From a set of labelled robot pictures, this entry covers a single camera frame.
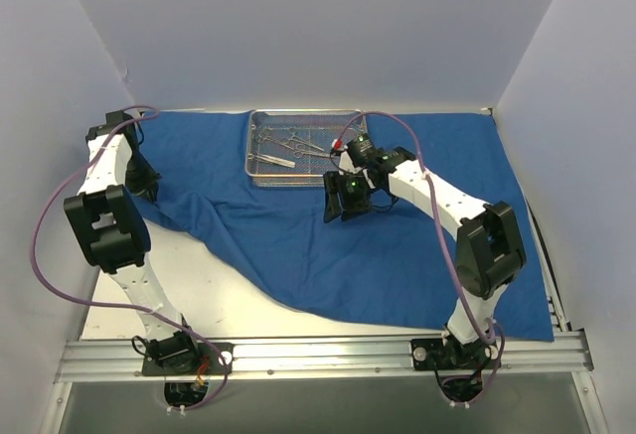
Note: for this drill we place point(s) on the steel forceps middle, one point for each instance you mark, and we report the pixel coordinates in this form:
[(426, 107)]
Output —
[(292, 137)]

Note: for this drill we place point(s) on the steel scissors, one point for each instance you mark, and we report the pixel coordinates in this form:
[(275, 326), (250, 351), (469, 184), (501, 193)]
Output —
[(301, 150)]

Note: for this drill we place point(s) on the steel forceps left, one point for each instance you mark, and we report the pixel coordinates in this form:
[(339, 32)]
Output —
[(263, 137)]

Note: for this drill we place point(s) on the blue surgical wrap cloth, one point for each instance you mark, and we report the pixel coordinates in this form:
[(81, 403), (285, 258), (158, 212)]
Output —
[(380, 268)]

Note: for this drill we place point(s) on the steel tweezers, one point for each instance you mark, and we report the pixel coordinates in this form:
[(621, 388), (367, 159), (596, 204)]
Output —
[(265, 158)]

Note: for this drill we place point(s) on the wire mesh instrument tray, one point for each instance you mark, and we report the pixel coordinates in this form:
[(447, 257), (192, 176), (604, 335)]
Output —
[(319, 126)]

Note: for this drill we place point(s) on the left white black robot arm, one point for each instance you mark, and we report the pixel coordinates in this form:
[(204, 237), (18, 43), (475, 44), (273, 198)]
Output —
[(113, 236)]

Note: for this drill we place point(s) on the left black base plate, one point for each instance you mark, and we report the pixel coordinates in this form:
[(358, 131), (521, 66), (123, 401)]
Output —
[(188, 363)]

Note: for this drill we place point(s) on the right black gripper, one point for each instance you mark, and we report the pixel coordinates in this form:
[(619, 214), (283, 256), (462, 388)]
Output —
[(341, 196)]

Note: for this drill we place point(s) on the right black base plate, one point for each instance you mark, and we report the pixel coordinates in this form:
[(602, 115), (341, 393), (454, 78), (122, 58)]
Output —
[(428, 354)]

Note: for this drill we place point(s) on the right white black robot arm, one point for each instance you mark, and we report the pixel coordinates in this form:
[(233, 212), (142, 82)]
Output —
[(480, 242)]

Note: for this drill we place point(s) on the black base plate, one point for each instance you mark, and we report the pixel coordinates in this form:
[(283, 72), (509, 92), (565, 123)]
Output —
[(428, 354), (188, 363)]

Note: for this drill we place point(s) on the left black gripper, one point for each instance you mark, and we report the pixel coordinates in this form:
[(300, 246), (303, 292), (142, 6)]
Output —
[(144, 188)]

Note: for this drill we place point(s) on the aluminium front rail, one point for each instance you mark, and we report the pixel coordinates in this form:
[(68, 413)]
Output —
[(317, 358)]

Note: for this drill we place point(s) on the steel forceps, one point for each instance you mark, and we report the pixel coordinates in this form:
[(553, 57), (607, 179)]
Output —
[(292, 137), (263, 137)]

